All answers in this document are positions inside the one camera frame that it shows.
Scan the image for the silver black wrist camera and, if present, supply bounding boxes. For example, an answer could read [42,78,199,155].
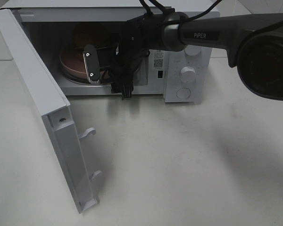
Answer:
[83,44,100,84]

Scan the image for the glass microwave turntable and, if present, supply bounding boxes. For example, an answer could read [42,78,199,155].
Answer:
[61,63,144,85]

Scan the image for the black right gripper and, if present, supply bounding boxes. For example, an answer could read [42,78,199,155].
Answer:
[96,42,123,75]

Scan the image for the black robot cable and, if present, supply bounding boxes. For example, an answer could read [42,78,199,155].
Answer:
[108,0,283,100]

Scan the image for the white microwave oven body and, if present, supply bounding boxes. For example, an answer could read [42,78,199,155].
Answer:
[0,0,212,106]

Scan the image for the white microwave door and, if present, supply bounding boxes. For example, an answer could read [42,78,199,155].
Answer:
[0,9,102,213]

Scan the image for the white microwave knob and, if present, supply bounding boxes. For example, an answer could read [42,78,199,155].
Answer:
[180,66,196,84]
[184,45,202,56]

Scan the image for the white warning label sticker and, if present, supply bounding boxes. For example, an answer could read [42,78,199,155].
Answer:
[153,50,165,69]

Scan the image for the round white door release button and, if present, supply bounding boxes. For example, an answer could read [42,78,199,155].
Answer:
[176,88,191,100]

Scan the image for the toy burger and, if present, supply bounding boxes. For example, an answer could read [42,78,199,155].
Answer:
[72,22,109,48]

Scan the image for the pink round plate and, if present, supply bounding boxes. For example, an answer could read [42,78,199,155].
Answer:
[59,46,114,81]

